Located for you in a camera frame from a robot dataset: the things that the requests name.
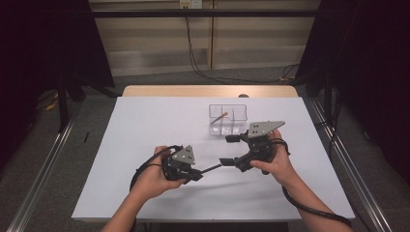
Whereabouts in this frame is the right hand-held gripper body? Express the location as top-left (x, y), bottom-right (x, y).
top-left (234, 120), bottom-right (286, 173)

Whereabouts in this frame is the hand-held gripper cable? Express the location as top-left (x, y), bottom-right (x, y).
top-left (272, 138), bottom-right (352, 226)
top-left (129, 144), bottom-right (182, 232)

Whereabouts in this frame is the black makeup brush orange ferrule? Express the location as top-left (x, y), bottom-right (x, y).
top-left (210, 110), bottom-right (229, 126)

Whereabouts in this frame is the person's left hand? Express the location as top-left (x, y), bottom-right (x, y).
top-left (136, 145), bottom-right (187, 201)

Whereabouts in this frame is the white wall socket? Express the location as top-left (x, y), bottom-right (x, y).
top-left (179, 0), bottom-right (203, 10)

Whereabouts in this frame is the dark curtain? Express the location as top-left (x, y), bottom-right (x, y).
top-left (0, 0), bottom-right (115, 168)
top-left (294, 0), bottom-right (410, 185)

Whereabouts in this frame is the clear plastic organizer box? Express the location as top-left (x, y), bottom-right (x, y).
top-left (208, 103), bottom-right (249, 137)

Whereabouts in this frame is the black metal stand post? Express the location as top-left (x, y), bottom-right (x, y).
top-left (323, 71), bottom-right (333, 124)
top-left (57, 73), bottom-right (71, 133)

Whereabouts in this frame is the black hanging wall cable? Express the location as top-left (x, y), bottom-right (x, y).
top-left (184, 8), bottom-right (300, 85)

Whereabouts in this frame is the right hand-held gripper cable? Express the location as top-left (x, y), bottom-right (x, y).
top-left (272, 138), bottom-right (352, 226)

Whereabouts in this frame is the black makeup brush silver ferrule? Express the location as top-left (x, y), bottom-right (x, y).
top-left (198, 163), bottom-right (223, 174)

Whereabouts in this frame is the wooden table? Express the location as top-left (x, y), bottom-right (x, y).
top-left (121, 84), bottom-right (299, 99)

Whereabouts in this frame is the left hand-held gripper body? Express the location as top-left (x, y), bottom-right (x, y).
top-left (161, 144), bottom-right (196, 182)

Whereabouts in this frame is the white table cover sheet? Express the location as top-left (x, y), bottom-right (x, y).
top-left (71, 96), bottom-right (356, 223)

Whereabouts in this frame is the left hand-held gripper cable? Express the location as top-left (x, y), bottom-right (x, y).
top-left (129, 144), bottom-right (182, 232)

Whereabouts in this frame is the person's right hand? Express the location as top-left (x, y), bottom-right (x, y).
top-left (250, 129), bottom-right (298, 187)

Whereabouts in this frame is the black horizontal frame bar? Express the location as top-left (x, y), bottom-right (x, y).
top-left (91, 9), bottom-right (320, 18)

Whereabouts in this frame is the aluminium floor rail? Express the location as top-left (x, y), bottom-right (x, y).
top-left (310, 98), bottom-right (393, 232)
top-left (6, 105), bottom-right (81, 232)

